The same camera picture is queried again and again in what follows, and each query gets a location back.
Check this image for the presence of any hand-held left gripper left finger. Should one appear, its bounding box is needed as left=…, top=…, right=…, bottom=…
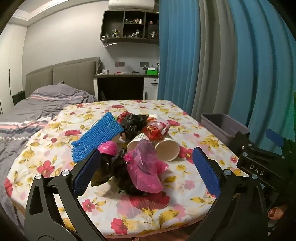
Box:
left=24, top=148, right=107, bottom=241

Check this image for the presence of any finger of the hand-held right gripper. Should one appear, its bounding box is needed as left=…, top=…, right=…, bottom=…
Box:
left=265, top=128, right=296, bottom=160
left=233, top=131, right=287, bottom=160

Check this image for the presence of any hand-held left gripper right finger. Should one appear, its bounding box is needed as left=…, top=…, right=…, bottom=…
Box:
left=185, top=146, right=272, bottom=241

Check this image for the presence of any grey plastic bin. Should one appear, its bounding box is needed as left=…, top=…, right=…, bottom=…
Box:
left=201, top=113, right=251, bottom=147

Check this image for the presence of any small pink plastic bag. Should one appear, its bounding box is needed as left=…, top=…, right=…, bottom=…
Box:
left=97, top=141, right=119, bottom=156

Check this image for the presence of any blue foam net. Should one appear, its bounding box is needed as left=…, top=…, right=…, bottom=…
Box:
left=70, top=112, right=124, bottom=164

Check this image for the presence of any large pink plastic bag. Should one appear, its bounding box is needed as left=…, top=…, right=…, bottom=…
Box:
left=124, top=149, right=169, bottom=194

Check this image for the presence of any red white plastic wrapper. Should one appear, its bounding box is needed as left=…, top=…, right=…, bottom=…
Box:
left=146, top=120, right=171, bottom=140

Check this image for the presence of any red plastic bag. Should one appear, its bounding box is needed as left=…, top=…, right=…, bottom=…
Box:
left=117, top=111, right=133, bottom=123

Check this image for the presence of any person's right hand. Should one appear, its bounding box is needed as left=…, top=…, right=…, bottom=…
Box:
left=268, top=206, right=289, bottom=221

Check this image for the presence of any blue curtain panel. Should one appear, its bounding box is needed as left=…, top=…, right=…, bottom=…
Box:
left=157, top=0, right=204, bottom=116
left=228, top=0, right=296, bottom=149

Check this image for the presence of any floral tablecloth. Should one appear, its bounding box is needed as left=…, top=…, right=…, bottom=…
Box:
left=4, top=100, right=250, bottom=239

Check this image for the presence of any grey curtain panel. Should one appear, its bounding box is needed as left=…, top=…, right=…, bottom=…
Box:
left=183, top=0, right=250, bottom=127

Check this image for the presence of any grey striped duvet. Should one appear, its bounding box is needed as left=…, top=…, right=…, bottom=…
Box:
left=0, top=83, right=99, bottom=232

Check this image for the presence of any dark bedside box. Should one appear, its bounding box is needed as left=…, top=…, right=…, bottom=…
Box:
left=12, top=91, right=25, bottom=105

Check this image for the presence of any brown padded bed headboard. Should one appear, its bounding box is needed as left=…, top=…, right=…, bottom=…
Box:
left=25, top=57, right=101, bottom=98

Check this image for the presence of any dark desk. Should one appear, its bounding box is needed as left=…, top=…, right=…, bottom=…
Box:
left=94, top=73, right=160, bottom=101

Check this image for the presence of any white drawer cabinet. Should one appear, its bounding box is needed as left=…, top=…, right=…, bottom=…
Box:
left=143, top=77, right=159, bottom=100

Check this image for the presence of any group of small figurines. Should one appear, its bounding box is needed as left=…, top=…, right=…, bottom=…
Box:
left=105, top=18, right=158, bottom=39

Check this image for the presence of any white air conditioner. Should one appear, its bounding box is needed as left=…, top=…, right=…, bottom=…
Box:
left=108, top=0, right=155, bottom=11

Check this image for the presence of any dark wall shelf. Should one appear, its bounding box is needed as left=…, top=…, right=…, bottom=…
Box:
left=100, top=10, right=160, bottom=45

